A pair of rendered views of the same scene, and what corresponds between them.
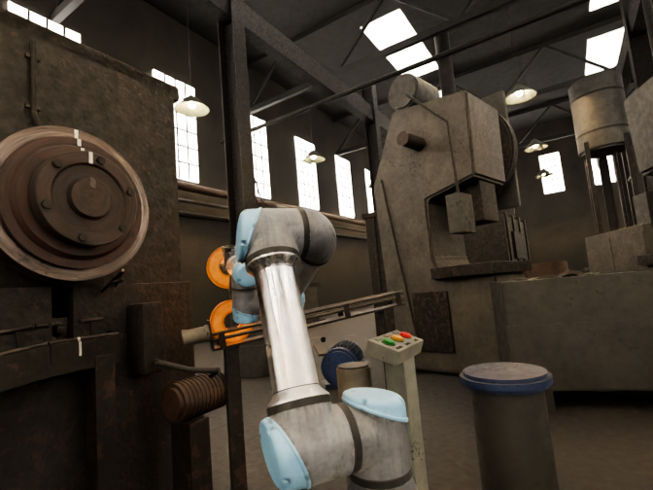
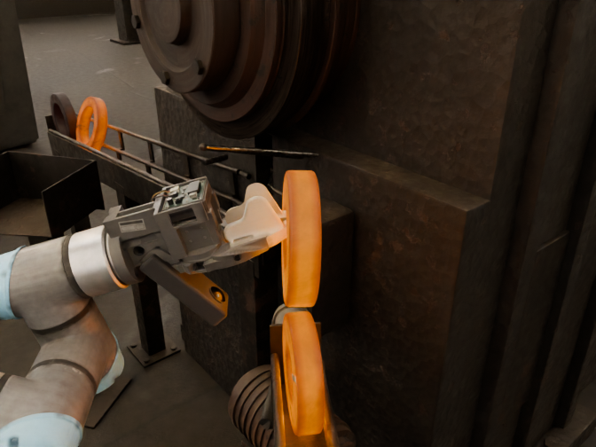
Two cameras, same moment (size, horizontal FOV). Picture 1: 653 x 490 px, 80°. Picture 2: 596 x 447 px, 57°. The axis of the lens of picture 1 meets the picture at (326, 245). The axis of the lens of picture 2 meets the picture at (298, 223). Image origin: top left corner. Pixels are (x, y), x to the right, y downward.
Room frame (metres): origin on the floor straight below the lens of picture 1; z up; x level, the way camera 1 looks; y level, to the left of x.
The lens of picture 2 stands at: (1.60, -0.16, 1.21)
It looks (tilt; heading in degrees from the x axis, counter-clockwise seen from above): 27 degrees down; 108
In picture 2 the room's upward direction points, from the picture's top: straight up
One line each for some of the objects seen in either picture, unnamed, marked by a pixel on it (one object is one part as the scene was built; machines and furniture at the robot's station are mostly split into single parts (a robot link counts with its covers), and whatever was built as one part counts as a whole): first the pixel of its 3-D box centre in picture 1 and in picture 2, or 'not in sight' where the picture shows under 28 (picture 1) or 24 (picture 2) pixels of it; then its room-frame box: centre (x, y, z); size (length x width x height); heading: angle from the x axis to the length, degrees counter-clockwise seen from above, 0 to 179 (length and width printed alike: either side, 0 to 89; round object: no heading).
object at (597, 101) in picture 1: (612, 189); not in sight; (7.49, -5.71, 2.25); 0.92 x 0.92 x 4.50
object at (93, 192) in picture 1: (87, 198); (177, 3); (1.11, 0.69, 1.11); 0.28 x 0.06 x 0.28; 148
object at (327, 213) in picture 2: (145, 336); (320, 269); (1.37, 0.66, 0.68); 0.11 x 0.08 x 0.24; 58
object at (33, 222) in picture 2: not in sight; (53, 294); (0.58, 0.80, 0.36); 0.26 x 0.20 x 0.72; 3
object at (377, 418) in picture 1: (372, 427); not in sight; (0.75, -0.06, 0.53); 0.13 x 0.12 x 0.14; 113
